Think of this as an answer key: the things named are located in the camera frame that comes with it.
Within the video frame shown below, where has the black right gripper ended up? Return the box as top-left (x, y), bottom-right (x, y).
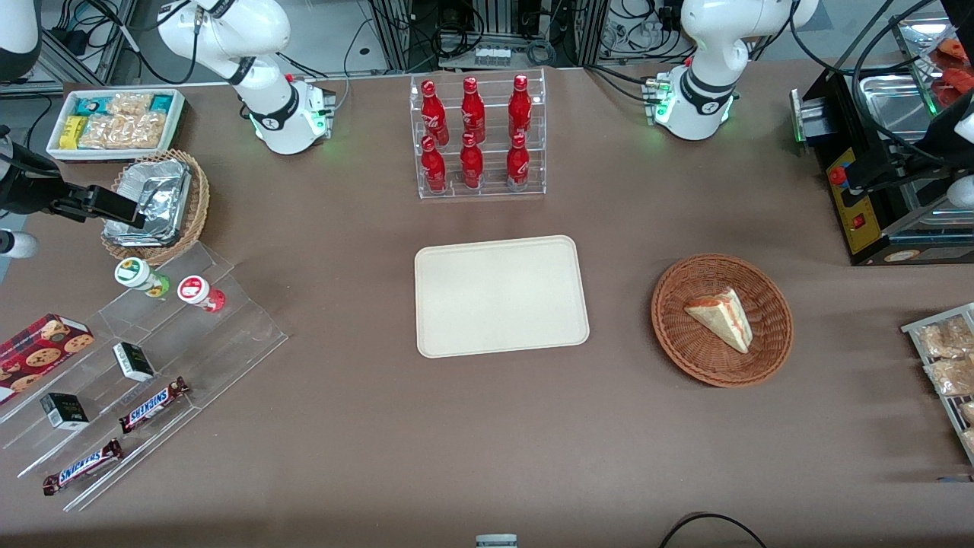
top-left (0, 126), bottom-right (147, 229)

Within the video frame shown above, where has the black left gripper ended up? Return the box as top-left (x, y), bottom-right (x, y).
top-left (843, 93), bottom-right (974, 193)

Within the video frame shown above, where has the green gum bottle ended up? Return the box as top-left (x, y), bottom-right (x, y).
top-left (114, 258), bottom-right (170, 299)

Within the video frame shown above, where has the steel tray with red packets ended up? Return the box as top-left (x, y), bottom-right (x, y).
top-left (896, 14), bottom-right (974, 116)

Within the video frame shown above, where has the tray of packaged snacks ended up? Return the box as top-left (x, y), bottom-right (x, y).
top-left (901, 302), bottom-right (974, 467)

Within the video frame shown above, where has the beige plastic tray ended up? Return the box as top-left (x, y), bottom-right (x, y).
top-left (414, 234), bottom-right (591, 360)

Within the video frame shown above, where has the black machine yellow panel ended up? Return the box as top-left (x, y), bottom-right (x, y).
top-left (789, 67), bottom-right (974, 267)

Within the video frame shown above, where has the silver foil bag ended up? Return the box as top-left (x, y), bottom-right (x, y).
top-left (103, 159), bottom-right (193, 247)

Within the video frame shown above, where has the clear cracker bag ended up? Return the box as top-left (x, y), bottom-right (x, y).
top-left (78, 113), bottom-right (166, 151)
top-left (107, 92), bottom-right (154, 116)

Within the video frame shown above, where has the light wicker basket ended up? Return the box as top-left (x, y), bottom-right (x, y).
top-left (100, 149), bottom-right (211, 266)

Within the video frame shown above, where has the white snack bin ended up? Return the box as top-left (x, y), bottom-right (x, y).
top-left (46, 88), bottom-right (188, 164)

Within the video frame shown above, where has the red lid yogurt cup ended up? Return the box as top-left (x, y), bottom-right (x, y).
top-left (177, 275), bottom-right (228, 314)

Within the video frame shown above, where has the red cookie box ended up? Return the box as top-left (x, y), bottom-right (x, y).
top-left (0, 313), bottom-right (95, 406)

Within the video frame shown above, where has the small black box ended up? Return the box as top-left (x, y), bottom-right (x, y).
top-left (112, 342), bottom-right (156, 383)
top-left (39, 392), bottom-right (90, 432)

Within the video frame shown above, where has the clear acrylic tiered stand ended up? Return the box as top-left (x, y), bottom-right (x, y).
top-left (0, 242), bottom-right (289, 513)

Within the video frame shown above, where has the clear snack bag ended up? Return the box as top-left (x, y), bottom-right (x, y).
top-left (916, 315), bottom-right (974, 359)
top-left (924, 355), bottom-right (974, 397)

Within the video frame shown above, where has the snickers bar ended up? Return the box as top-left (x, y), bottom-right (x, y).
top-left (119, 376), bottom-right (191, 435)
top-left (42, 438), bottom-right (124, 497)

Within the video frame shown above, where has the wrapped sandwich wedge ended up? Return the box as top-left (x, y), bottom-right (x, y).
top-left (683, 287), bottom-right (754, 355)

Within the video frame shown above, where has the brown wicker basket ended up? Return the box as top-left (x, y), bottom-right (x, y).
top-left (651, 253), bottom-right (794, 389)

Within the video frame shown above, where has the red cola bottle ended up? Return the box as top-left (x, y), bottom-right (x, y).
top-left (460, 75), bottom-right (487, 145)
top-left (508, 74), bottom-right (533, 141)
top-left (420, 135), bottom-right (448, 193)
top-left (420, 79), bottom-right (450, 146)
top-left (459, 132), bottom-right (485, 190)
top-left (505, 132), bottom-right (531, 192)

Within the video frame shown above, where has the clear acrylic bottle rack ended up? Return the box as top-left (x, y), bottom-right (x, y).
top-left (409, 68), bottom-right (548, 201)

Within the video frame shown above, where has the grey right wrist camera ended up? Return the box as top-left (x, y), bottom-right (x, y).
top-left (0, 231), bottom-right (40, 260)

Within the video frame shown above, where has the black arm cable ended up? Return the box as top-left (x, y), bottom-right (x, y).
top-left (99, 0), bottom-right (202, 86)

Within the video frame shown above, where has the black cable loop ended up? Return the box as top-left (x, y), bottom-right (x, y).
top-left (657, 511), bottom-right (770, 548)

